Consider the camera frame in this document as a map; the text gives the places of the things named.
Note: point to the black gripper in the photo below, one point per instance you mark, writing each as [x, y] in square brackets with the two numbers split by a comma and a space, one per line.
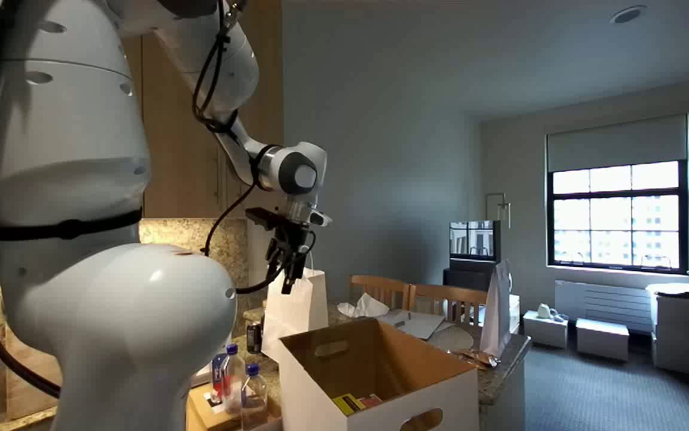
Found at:
[293, 242]

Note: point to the clear water bottle blue cap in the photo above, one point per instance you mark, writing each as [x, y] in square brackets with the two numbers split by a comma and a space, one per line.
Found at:
[234, 379]
[254, 394]
[219, 379]

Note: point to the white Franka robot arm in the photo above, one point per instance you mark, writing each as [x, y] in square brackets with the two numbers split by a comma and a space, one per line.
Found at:
[81, 120]

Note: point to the small white floor box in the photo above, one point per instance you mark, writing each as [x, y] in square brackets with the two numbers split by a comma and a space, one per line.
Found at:
[544, 330]
[602, 340]

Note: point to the large white cardboard box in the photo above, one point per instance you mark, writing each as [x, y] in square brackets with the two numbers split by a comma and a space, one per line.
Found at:
[675, 327]

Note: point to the dark jar yellow lid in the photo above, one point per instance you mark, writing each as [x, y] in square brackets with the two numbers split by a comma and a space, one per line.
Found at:
[254, 336]

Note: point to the crumpled white tissue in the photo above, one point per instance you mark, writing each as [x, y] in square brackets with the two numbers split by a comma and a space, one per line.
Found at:
[364, 308]

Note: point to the wooden chair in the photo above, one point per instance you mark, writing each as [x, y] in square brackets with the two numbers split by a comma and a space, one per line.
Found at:
[380, 288]
[449, 301]

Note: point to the yellow book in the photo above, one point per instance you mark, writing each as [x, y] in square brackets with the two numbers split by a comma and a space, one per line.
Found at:
[348, 403]

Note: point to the grey notebook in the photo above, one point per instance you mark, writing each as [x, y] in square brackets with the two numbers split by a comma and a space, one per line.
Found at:
[419, 325]

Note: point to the shallow cardboard tray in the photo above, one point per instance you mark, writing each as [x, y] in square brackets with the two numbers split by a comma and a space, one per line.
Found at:
[201, 411]

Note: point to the black cabinet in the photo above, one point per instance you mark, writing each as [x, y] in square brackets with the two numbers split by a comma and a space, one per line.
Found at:
[468, 276]

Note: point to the small flat screen monitor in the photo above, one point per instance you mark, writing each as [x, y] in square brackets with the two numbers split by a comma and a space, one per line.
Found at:
[474, 240]

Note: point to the white draped cloth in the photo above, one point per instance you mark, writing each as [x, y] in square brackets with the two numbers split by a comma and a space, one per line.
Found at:
[501, 313]

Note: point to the metal pole stand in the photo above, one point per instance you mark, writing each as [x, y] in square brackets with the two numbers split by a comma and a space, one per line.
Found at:
[501, 209]

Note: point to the black framed window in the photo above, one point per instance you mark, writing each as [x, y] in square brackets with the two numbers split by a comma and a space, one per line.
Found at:
[617, 217]

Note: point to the grey roller blind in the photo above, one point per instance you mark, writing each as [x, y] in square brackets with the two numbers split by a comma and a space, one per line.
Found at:
[615, 145]

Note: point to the round ceiling light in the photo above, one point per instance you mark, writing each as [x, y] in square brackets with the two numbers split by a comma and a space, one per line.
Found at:
[628, 16]

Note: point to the wooden wall cabinets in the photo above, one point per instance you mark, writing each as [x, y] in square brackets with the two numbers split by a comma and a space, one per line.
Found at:
[185, 145]

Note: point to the white wall radiator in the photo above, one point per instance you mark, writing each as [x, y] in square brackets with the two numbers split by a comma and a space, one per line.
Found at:
[598, 302]

